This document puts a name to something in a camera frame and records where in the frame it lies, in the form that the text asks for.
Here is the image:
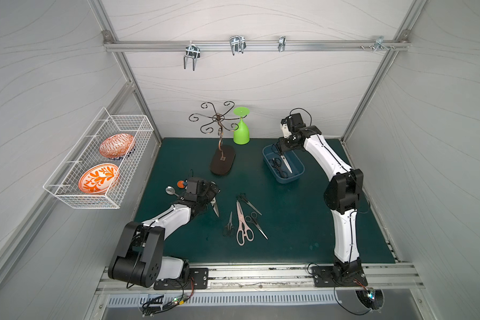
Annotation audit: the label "metal double hook middle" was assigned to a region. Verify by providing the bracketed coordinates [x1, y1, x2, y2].
[229, 35, 247, 56]

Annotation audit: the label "aluminium top rail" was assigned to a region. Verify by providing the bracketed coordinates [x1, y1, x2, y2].
[104, 39, 411, 53]

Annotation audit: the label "cream handled kitchen scissors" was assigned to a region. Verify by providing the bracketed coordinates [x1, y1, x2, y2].
[211, 197, 220, 217]

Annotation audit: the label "orange patterned bowl upper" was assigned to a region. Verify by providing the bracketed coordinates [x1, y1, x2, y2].
[99, 133, 135, 160]

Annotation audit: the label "small black scissors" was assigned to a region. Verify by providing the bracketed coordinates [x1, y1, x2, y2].
[223, 212, 233, 237]

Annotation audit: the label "orange patterned plate lower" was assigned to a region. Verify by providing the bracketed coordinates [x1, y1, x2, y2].
[78, 163, 120, 195]

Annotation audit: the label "white vent grille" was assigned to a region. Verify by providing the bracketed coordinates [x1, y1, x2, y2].
[107, 290, 340, 308]

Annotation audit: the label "white hello kitty spoon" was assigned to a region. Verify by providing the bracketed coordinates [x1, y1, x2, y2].
[165, 186, 180, 198]

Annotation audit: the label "copper cup holder stand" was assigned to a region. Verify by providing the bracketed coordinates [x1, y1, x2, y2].
[189, 101, 241, 176]

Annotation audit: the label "round floor port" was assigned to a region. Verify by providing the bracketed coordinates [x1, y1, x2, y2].
[355, 289, 385, 311]

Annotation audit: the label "white wire basket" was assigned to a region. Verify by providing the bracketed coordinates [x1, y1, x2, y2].
[43, 108, 153, 209]

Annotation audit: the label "metal double hook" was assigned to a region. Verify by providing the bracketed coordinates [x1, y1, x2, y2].
[229, 35, 247, 56]
[183, 44, 201, 71]

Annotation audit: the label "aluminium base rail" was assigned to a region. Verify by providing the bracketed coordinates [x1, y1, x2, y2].
[95, 261, 425, 296]

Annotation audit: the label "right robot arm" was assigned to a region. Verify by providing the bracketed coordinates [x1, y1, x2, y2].
[277, 113, 363, 284]

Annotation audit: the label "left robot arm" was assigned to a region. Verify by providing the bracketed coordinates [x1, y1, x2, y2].
[107, 177, 220, 288]

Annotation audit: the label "pink handled scissors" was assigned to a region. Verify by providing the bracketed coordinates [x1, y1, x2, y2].
[236, 201, 254, 246]

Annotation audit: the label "blue plastic storage box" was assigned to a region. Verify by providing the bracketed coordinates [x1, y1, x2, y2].
[262, 145, 305, 184]

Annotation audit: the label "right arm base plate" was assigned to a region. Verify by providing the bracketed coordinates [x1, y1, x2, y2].
[310, 265, 368, 288]

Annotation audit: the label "metal double hook left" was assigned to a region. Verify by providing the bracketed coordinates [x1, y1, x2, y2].
[183, 44, 201, 71]

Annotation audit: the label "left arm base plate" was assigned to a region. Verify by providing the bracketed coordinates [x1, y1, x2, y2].
[153, 267, 209, 291]

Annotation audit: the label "green plastic goblet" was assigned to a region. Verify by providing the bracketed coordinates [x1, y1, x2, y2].
[233, 107, 250, 145]

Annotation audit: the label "metal single hook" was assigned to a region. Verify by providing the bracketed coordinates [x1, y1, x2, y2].
[278, 36, 286, 53]

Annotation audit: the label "metal hook right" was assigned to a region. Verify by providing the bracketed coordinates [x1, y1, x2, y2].
[360, 36, 396, 52]

